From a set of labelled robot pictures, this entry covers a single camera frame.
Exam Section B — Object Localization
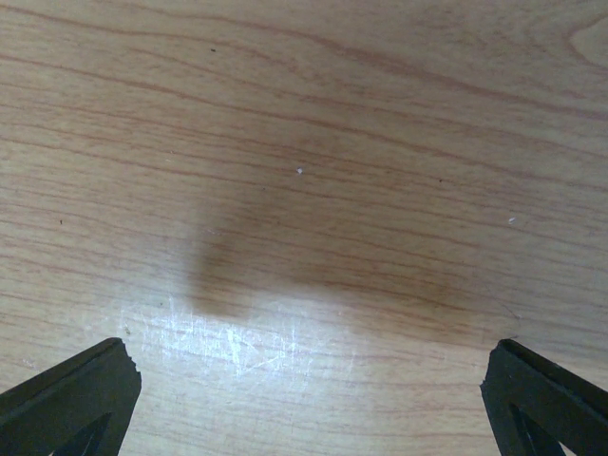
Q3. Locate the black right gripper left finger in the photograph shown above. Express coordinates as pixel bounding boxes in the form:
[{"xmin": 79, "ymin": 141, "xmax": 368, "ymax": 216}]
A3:
[{"xmin": 1, "ymin": 337, "xmax": 142, "ymax": 455}]

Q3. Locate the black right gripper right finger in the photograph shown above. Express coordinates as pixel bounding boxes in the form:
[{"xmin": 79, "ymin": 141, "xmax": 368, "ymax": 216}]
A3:
[{"xmin": 481, "ymin": 339, "xmax": 607, "ymax": 455}]

